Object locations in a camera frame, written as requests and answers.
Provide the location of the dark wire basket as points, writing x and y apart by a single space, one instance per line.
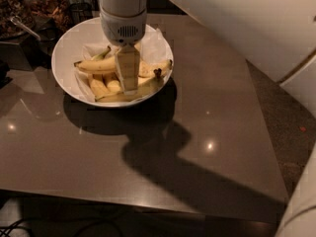
80 12

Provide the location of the metal scoop handle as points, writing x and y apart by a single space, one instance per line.
17 22

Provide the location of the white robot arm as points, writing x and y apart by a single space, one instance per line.
275 35

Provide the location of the white ceramic bowl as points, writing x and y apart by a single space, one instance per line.
69 49

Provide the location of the green-tipped banana at back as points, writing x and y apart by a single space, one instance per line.
102 55

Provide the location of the white paper liner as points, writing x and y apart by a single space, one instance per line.
153 48

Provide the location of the long yellow banana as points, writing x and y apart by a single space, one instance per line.
102 66
150 86

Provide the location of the left lower yellow banana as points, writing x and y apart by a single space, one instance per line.
98 86

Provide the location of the small right yellow banana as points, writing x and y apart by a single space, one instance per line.
147 70

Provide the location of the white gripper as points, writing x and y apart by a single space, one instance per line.
122 30

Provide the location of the glass jar with snacks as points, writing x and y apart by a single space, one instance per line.
14 8

